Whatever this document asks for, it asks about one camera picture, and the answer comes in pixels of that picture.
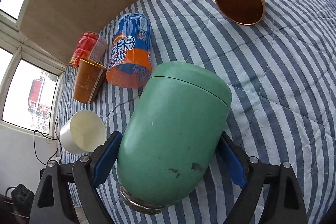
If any green insulated cup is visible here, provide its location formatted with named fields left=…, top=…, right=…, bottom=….
left=117, top=61, right=232, bottom=214

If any brown paper cup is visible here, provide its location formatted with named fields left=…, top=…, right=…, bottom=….
left=73, top=58, right=106, bottom=104

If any red printed cup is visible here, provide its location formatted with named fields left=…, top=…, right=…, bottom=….
left=69, top=32, right=108, bottom=67

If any black power adapter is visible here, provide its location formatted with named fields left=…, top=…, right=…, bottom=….
left=11, top=184, right=35, bottom=209

